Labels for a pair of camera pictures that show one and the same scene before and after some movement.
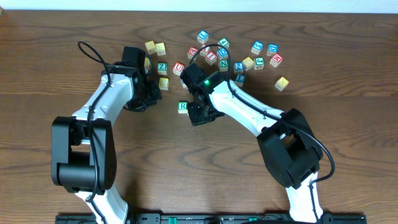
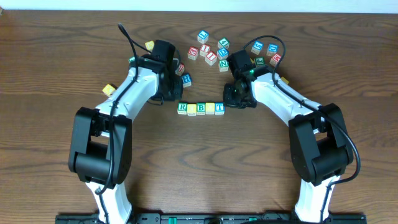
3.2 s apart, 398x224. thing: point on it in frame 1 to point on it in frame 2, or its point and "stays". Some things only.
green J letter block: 259,63 stays
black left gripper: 149,98 to 173,88
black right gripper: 196,119 to 229,101
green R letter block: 183,107 stays
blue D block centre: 222,54 stays
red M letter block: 276,60 stays
